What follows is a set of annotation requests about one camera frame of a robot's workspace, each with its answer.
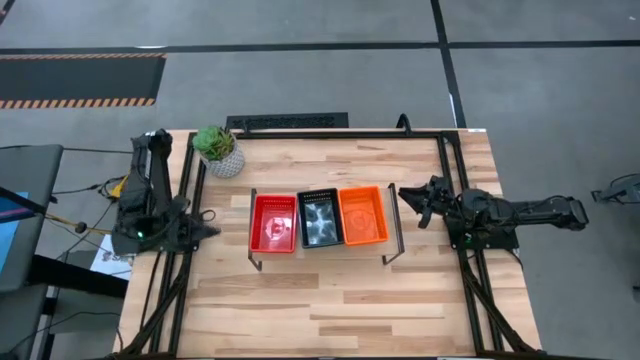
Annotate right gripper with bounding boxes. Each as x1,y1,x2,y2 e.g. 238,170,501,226
398,174,459,230

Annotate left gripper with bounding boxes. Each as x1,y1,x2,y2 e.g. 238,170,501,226
167,212,222,247

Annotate orange plastic basket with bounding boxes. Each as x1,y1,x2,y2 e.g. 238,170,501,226
338,185,391,247

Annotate red plastic basket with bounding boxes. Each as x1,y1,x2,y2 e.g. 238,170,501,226
248,194,299,255

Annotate black plastic basket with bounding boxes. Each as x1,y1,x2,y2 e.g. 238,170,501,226
296,187,346,250

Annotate wooden shelf black metal legs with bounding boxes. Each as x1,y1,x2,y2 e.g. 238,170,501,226
247,182,406,274

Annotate white geometric plant pot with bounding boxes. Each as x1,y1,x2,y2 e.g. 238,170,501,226
199,144,246,180

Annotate green artificial succulent plants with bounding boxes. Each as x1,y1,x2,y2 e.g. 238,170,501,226
192,124,237,162

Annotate white printed paper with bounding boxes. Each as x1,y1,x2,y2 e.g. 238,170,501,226
90,234,135,281

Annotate black perforated panel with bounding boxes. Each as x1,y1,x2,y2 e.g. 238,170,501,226
225,112,350,132

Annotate grey cart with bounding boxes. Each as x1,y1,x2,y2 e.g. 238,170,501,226
0,144,65,294

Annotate grey equipment stand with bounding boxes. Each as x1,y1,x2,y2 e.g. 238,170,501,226
591,173,640,205

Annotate blue sheet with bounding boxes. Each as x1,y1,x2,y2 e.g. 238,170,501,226
0,191,30,274

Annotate black hazard-striped floor mat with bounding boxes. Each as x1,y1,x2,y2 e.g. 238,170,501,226
0,52,167,110

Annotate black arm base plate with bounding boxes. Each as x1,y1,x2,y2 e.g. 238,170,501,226
446,212,520,251
112,214,204,254

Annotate black aluminium table frame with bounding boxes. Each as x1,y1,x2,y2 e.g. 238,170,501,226
114,128,539,360

